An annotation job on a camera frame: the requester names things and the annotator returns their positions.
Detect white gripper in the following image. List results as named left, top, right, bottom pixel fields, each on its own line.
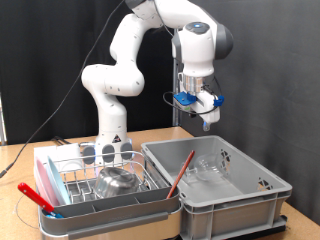
left=188, top=91, right=222, bottom=132

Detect clear wine glass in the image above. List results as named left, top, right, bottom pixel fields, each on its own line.
left=181, top=152, right=232, bottom=184

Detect stainless steel bowl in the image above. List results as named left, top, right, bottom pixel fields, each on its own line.
left=93, top=166, right=142, bottom=199

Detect light blue plate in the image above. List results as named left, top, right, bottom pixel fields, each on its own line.
left=46, top=155, right=72, bottom=206

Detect vertical metal pole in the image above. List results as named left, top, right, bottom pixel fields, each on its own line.
left=171, top=26, right=183, bottom=127

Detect dark grey backdrop curtain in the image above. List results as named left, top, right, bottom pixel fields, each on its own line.
left=178, top=0, right=320, bottom=226

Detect grey plastic crate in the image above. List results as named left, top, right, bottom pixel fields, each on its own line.
left=141, top=134, right=293, bottom=240

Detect white box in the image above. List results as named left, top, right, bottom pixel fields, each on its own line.
left=33, top=143, right=84, bottom=174

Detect pink plate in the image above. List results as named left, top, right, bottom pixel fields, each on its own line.
left=34, top=156, right=59, bottom=208

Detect black backdrop curtain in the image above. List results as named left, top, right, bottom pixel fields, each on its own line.
left=0, top=0, right=176, bottom=146

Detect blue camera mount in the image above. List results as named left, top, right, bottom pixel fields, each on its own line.
left=172, top=91, right=225, bottom=108

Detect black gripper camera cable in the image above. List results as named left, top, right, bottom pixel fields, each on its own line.
left=162, top=75, right=224, bottom=116

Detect grey wire dish rack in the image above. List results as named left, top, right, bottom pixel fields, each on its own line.
left=37, top=150, right=184, bottom=240

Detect black cables on table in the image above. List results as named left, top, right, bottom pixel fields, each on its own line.
left=51, top=135, right=73, bottom=146

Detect long black hanging cable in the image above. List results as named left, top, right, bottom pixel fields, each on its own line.
left=0, top=0, right=176, bottom=179

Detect blue handled utensil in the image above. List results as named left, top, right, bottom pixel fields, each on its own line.
left=44, top=210, right=64, bottom=220

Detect red handled utensil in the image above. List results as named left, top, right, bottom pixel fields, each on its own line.
left=17, top=182, right=56, bottom=214

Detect light metal frame post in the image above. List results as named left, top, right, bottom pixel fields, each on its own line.
left=0, top=93, right=7, bottom=146

